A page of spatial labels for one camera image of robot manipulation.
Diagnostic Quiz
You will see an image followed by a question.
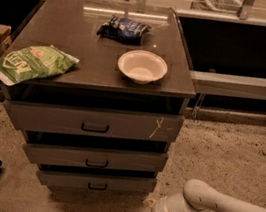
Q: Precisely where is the grey bottom drawer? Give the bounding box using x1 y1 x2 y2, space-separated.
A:
36 170 157 193

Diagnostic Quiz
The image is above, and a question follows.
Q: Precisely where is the grey drawer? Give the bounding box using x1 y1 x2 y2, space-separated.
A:
3 100 184 143
36 170 157 193
23 143 168 172

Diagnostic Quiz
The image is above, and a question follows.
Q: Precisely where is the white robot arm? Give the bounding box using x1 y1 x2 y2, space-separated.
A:
144 179 266 212

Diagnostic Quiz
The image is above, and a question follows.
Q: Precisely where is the grey middle drawer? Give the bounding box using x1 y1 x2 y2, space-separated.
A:
23 143 168 172

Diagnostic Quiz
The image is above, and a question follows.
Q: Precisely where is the grey top drawer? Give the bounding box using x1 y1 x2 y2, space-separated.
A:
3 100 184 143

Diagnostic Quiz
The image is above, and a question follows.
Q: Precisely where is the dark grey drawer cabinet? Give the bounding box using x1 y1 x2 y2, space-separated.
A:
0 0 210 209

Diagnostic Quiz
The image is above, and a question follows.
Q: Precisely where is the white bowl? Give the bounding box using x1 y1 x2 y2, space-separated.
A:
118 50 168 85

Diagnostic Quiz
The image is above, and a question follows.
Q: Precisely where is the dark blue snack bag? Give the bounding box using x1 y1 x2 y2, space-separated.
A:
96 16 151 46

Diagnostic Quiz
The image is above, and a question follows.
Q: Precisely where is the green chip bag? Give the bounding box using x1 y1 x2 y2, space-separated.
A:
0 45 80 86

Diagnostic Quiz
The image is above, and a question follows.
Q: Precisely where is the clear plastic bag bin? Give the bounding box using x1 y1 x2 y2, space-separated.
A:
190 0 242 13

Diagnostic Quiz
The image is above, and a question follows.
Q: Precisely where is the grey metal rail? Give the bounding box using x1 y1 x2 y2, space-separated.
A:
190 70 266 100

